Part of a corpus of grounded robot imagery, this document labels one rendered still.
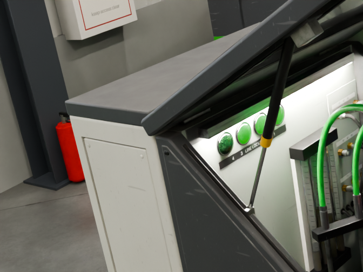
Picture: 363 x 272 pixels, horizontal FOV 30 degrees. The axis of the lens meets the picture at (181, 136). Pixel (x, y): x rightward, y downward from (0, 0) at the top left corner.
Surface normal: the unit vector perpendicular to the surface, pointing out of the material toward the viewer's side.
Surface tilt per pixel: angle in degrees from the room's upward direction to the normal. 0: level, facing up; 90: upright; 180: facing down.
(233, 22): 90
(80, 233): 0
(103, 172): 90
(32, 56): 90
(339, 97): 90
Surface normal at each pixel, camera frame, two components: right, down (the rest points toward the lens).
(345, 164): 0.70, 0.11
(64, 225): -0.18, -0.93
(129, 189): -0.69, 0.36
